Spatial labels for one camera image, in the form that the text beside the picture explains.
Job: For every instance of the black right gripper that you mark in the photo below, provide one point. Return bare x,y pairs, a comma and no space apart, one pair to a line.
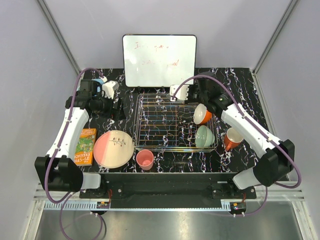
191,86

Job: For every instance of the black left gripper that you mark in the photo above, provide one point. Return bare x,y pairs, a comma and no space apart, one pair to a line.
118,113

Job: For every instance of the orange and white bowl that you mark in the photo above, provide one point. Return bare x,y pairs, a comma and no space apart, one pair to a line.
201,115

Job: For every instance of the pink and cream plate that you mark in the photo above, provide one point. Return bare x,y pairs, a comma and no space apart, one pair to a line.
113,149

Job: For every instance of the green ceramic bowl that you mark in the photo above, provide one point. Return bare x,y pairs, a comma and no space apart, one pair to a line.
204,137

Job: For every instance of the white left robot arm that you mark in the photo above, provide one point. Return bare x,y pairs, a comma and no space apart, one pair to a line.
57,170

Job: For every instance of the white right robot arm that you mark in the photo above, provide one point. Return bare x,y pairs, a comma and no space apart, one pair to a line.
276,157

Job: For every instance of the blue headphones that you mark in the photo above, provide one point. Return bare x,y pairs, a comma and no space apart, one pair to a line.
89,88

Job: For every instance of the pink plastic cup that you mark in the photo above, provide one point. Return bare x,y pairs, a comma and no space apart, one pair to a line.
145,159

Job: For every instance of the orange children's book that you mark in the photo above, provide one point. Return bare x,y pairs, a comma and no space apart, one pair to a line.
85,146

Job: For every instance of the white dry-erase board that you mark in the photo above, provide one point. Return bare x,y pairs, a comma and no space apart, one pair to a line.
155,60

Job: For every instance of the orange ceramic mug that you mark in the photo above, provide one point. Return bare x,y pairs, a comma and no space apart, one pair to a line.
232,139

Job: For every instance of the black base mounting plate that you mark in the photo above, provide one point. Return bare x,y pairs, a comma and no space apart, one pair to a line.
168,191

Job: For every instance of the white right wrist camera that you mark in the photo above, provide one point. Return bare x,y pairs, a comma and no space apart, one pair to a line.
178,95

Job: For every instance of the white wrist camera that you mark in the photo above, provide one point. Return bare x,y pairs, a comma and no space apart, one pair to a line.
109,89
178,95

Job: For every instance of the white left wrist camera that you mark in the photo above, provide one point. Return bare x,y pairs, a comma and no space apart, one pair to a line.
109,89

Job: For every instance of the metal wire dish rack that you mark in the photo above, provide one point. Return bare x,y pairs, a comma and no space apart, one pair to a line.
162,125

